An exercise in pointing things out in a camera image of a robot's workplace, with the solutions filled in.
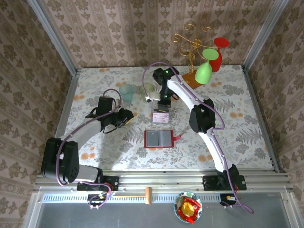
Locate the clear acrylic card stand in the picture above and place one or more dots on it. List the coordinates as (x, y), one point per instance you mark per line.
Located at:
(152, 114)

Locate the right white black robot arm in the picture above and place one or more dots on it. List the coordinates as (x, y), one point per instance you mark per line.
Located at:
(183, 92)

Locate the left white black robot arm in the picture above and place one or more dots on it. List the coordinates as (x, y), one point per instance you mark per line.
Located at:
(80, 130)

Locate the green plastic cup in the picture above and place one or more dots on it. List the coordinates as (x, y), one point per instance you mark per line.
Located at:
(149, 88)

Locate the grey metal trough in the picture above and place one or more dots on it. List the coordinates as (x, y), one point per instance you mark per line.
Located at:
(118, 217)

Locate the green plastic wine glass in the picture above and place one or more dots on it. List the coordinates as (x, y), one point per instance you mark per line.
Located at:
(203, 73)

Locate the long aluminium base rail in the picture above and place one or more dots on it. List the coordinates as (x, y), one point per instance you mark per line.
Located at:
(161, 181)

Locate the red leather card holder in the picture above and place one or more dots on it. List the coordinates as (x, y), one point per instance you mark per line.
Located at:
(158, 139)

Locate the aluminium frame post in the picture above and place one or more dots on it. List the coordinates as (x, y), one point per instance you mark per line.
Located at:
(58, 42)
(263, 35)

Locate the floral patterned table mat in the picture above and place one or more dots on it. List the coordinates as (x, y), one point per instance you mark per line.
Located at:
(166, 161)

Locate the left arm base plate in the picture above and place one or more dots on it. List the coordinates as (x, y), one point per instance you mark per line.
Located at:
(114, 183)

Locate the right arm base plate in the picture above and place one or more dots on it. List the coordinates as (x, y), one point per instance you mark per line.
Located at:
(209, 184)

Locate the perforated metal strip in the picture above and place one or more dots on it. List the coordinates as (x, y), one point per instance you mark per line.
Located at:
(71, 198)

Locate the aluminium side rail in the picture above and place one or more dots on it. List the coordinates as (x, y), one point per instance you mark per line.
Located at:
(67, 99)
(259, 107)

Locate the red yellow snack packet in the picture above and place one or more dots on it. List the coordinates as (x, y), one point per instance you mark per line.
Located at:
(188, 209)

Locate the wooden mallet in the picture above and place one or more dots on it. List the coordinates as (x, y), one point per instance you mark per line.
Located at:
(148, 196)

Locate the red plastic wine glass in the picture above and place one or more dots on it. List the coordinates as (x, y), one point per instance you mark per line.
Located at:
(217, 63)

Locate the teal plastic cup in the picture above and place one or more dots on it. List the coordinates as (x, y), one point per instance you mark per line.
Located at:
(126, 93)

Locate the patterned ceramic bowl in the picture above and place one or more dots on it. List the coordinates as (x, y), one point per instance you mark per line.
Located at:
(176, 204)

